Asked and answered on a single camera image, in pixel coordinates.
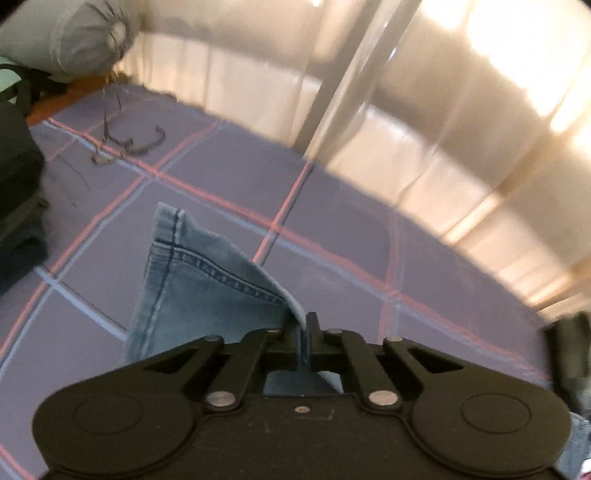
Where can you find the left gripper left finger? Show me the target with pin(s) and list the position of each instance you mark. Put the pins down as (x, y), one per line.
(245, 365)

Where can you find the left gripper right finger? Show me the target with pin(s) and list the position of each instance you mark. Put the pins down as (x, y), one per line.
(346, 354)

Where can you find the light blue denim jeans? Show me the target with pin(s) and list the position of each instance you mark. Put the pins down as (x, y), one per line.
(197, 283)

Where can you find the grey folded garment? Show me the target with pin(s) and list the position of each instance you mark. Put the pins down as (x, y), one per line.
(568, 341)

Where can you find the purple plaid bed sheet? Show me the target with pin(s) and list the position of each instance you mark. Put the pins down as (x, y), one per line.
(358, 263)

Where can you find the stack of dark folded clothes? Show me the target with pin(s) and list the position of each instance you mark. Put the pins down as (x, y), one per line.
(23, 204)

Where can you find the grey bolster pillow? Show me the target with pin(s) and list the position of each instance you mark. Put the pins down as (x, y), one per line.
(69, 38)

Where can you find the eyeglasses with thin frame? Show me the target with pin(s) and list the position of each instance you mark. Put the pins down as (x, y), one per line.
(126, 146)

